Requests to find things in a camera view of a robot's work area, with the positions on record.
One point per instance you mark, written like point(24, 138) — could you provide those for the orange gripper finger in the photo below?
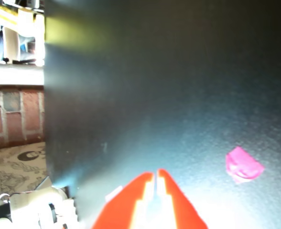
point(121, 205)
point(181, 207)

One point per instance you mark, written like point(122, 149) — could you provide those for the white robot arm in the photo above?
point(30, 210)

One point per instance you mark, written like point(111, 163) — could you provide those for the pink block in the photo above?
point(243, 165)

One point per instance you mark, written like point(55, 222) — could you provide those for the patterned grey rug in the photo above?
point(11, 167)

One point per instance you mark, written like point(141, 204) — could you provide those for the white and yellow shelf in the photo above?
point(23, 28)

